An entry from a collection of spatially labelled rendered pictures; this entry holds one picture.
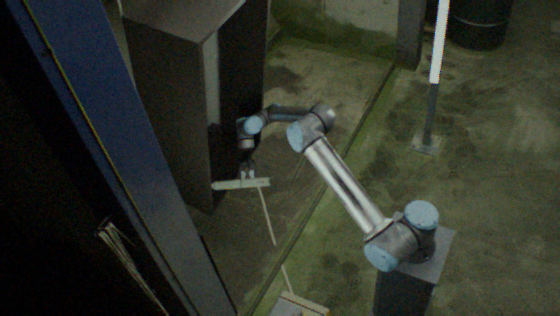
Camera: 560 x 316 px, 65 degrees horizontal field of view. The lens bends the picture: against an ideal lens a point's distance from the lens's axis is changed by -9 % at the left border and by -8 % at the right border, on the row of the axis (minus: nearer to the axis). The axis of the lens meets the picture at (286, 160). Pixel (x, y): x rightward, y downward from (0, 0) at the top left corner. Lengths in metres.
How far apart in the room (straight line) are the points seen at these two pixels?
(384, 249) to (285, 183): 1.46
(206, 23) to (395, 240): 1.12
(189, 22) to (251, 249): 1.61
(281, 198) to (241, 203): 0.27
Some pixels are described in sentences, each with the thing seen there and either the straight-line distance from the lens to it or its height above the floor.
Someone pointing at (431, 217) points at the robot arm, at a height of 0.91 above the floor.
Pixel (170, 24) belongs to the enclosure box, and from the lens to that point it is 1.82.
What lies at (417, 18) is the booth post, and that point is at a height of 0.53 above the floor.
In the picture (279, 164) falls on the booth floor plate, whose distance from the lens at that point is 3.35.
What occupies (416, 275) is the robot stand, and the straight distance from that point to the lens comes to 2.17.
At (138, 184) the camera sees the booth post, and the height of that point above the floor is 1.69.
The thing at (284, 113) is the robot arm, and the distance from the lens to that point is 2.37.
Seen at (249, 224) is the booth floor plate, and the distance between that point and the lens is 3.07.
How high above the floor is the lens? 2.54
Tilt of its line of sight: 48 degrees down
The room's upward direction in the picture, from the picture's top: 9 degrees counter-clockwise
